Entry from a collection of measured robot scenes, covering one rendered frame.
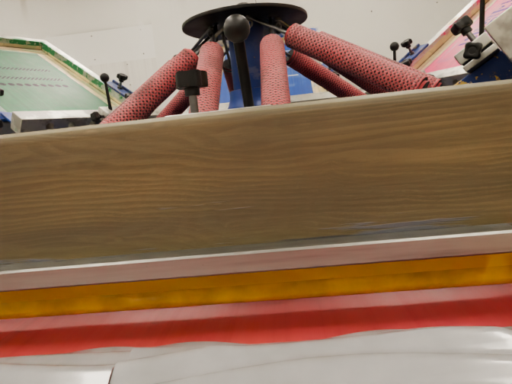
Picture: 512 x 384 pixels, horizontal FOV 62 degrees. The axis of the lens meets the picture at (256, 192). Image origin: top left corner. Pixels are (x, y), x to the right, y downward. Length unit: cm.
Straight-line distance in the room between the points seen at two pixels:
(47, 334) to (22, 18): 500
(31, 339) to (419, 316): 19
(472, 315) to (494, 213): 5
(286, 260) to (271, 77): 59
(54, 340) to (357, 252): 16
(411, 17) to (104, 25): 298
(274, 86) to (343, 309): 55
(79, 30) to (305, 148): 474
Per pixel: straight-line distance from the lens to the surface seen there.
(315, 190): 20
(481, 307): 24
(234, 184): 20
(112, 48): 475
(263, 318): 23
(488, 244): 21
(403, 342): 19
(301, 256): 20
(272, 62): 81
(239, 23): 46
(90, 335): 25
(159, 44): 460
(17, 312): 27
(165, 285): 24
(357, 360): 17
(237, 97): 103
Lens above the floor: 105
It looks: 8 degrees down
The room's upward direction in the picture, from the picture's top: 6 degrees counter-clockwise
